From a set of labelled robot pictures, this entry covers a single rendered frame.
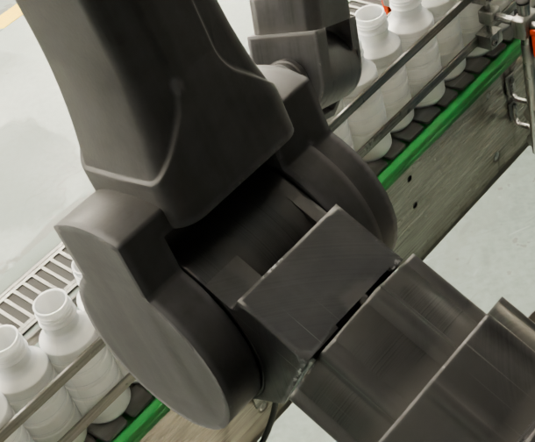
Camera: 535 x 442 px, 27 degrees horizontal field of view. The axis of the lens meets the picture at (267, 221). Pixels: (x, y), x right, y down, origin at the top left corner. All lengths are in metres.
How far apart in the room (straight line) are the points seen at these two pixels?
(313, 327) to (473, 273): 2.24
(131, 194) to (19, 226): 2.80
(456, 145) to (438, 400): 1.12
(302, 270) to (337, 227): 0.02
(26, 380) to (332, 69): 0.47
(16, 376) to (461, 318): 0.76
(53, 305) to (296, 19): 0.45
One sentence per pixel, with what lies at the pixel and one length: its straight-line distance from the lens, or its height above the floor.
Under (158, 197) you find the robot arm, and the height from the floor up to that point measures 1.65.
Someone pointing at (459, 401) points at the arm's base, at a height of 1.59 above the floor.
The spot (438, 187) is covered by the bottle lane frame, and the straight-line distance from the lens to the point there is 1.46.
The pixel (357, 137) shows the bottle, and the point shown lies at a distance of 1.35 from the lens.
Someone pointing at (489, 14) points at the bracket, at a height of 1.08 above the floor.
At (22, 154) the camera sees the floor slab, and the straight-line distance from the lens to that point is 3.45.
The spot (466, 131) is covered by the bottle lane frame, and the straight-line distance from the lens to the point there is 1.47.
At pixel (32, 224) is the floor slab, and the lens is 3.16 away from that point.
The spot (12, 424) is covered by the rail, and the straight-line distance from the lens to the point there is 1.09.
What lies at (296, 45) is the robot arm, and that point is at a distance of 0.79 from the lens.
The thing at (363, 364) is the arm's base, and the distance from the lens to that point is 0.37.
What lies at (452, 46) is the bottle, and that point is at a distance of 1.45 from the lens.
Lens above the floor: 1.87
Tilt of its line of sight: 41 degrees down
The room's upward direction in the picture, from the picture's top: 18 degrees counter-clockwise
